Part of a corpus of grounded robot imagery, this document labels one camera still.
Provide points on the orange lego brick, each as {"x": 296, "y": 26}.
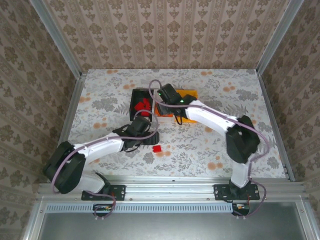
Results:
{"x": 167, "y": 115}
{"x": 158, "y": 111}

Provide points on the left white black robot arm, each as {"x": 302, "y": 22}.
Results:
{"x": 100, "y": 148}

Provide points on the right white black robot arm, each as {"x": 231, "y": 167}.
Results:
{"x": 210, "y": 116}

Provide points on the white plastic bin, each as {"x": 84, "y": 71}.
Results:
{"x": 165, "y": 119}

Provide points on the orange plastic bin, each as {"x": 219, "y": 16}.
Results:
{"x": 192, "y": 93}

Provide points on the black plastic bin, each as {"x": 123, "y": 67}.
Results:
{"x": 138, "y": 95}

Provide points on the floral patterned table cover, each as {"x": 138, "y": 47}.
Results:
{"x": 225, "y": 87}

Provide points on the small circuit board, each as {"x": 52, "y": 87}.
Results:
{"x": 103, "y": 208}
{"x": 241, "y": 207}

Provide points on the grey metal sheet panel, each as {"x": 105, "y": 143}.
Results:
{"x": 175, "y": 227}

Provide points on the wide aluminium base rail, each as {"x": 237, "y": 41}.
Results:
{"x": 170, "y": 190}

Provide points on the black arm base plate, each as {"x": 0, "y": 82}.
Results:
{"x": 221, "y": 192}
{"x": 117, "y": 192}

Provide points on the aluminium side rail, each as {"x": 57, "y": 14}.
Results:
{"x": 275, "y": 112}
{"x": 67, "y": 120}

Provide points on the aluminium frame post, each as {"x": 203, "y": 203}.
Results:
{"x": 57, "y": 37}
{"x": 276, "y": 35}

